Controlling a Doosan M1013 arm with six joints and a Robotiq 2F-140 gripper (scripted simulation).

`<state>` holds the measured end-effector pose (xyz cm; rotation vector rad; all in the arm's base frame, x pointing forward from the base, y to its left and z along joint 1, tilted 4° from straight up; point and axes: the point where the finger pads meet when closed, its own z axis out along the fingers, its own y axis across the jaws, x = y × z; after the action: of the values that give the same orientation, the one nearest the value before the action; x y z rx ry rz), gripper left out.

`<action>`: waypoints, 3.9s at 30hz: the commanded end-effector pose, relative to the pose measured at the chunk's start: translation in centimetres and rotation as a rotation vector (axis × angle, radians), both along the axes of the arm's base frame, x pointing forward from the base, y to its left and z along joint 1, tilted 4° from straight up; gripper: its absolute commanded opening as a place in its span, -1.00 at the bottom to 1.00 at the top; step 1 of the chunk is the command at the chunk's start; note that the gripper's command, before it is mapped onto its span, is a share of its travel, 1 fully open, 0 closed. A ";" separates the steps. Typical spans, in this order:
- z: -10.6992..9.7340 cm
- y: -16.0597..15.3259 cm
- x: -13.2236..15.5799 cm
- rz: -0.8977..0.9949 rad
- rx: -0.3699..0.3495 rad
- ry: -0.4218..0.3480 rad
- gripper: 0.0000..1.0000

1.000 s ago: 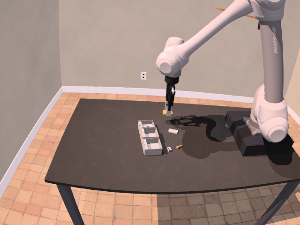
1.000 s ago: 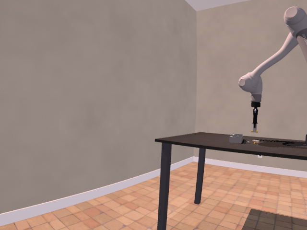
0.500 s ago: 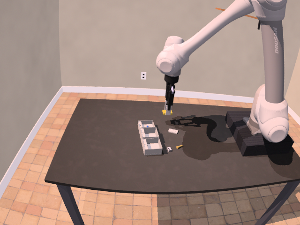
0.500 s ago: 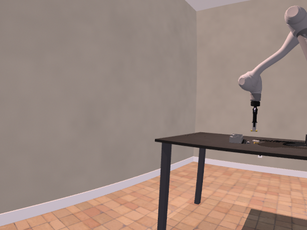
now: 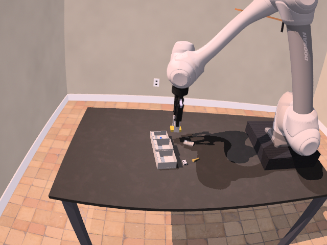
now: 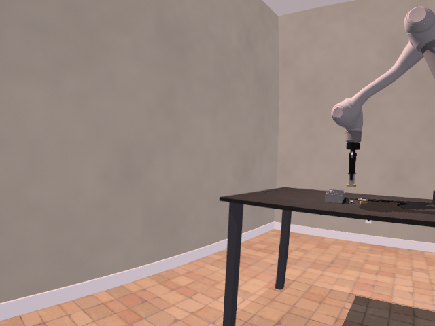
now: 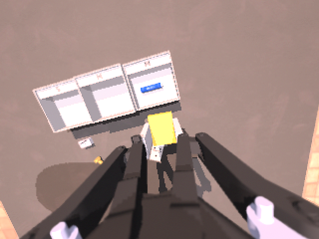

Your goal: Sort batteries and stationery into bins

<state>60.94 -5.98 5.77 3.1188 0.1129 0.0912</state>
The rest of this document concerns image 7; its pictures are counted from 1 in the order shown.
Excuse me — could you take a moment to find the yellow block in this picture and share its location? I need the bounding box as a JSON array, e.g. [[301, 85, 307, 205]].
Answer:
[[148, 112, 176, 146]]

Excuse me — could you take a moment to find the orange bolt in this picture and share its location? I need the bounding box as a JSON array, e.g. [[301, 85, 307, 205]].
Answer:
[[95, 156, 103, 164]]

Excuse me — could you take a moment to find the white three-compartment bin rack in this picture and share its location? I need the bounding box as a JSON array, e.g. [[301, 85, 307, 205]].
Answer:
[[33, 51, 179, 132]]

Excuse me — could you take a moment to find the white domino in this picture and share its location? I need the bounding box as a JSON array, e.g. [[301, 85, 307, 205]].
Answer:
[[150, 144, 164, 161]]

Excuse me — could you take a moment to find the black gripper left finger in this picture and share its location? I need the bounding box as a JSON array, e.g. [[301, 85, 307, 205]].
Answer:
[[20, 123, 153, 239]]

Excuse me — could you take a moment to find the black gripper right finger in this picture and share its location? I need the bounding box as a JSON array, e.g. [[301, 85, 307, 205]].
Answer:
[[167, 119, 319, 239]]

